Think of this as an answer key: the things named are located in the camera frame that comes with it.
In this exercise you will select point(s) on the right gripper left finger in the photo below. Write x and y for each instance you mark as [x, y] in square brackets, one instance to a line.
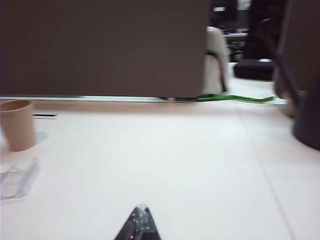
[131, 227]

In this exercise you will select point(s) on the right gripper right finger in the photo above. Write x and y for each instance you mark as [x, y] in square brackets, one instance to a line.
[151, 227]

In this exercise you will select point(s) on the clear plastic chip tray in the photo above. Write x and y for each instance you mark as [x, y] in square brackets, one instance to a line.
[15, 185]

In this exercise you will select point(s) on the beige paper cup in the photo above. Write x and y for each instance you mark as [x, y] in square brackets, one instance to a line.
[17, 125]

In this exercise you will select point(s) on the small white partition foot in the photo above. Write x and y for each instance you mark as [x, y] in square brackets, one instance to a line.
[171, 100]

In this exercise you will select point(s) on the green tape strip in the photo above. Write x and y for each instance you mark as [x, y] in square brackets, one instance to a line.
[245, 99]

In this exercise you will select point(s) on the brown fabric desk partition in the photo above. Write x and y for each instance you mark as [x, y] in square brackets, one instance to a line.
[100, 50]
[305, 37]

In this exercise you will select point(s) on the black computer monitor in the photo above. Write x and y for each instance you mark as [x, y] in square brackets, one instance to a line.
[230, 15]

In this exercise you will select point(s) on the grey partition base rail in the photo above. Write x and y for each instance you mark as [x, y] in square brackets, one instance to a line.
[100, 99]

